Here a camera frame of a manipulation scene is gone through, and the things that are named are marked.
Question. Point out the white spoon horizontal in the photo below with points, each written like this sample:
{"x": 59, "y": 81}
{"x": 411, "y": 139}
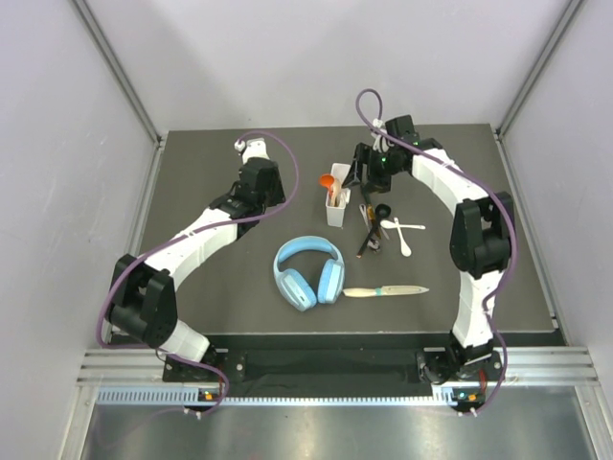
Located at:
{"x": 387, "y": 224}

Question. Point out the white compartment utensil container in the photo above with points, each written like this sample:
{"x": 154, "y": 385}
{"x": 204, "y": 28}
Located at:
{"x": 338, "y": 200}

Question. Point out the orange plastic spoon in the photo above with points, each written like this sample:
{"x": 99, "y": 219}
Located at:
{"x": 329, "y": 181}

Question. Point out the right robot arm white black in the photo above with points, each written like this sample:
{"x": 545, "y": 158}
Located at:
{"x": 481, "y": 241}

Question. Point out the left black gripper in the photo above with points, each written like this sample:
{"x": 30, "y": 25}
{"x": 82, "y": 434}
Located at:
{"x": 277, "y": 196}

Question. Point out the blue over-ear headphones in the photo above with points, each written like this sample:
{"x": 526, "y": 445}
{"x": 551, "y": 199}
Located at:
{"x": 309, "y": 271}

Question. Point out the white spoon vertical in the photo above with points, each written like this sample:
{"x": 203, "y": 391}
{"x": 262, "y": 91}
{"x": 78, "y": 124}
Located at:
{"x": 405, "y": 249}

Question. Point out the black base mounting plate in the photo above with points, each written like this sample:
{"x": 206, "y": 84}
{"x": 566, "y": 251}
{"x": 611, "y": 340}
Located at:
{"x": 357, "y": 365}

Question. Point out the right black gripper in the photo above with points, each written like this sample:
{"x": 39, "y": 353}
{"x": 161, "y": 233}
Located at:
{"x": 365, "y": 155}

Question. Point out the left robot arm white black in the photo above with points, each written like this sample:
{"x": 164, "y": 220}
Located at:
{"x": 142, "y": 298}

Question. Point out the beige wooden spoon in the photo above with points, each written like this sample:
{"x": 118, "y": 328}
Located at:
{"x": 333, "y": 201}

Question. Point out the knife with beige handle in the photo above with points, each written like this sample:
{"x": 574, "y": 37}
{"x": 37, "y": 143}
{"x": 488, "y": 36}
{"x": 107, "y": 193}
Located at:
{"x": 362, "y": 292}

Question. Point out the small white spoon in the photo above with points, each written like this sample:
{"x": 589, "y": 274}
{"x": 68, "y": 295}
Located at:
{"x": 344, "y": 198}

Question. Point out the black ladle spoon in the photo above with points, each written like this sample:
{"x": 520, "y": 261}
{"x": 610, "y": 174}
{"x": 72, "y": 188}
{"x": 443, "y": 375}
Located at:
{"x": 382, "y": 211}

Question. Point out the aluminium frame rail front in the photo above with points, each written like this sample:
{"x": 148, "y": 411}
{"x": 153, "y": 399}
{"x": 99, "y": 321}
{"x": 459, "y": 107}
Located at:
{"x": 142, "y": 377}

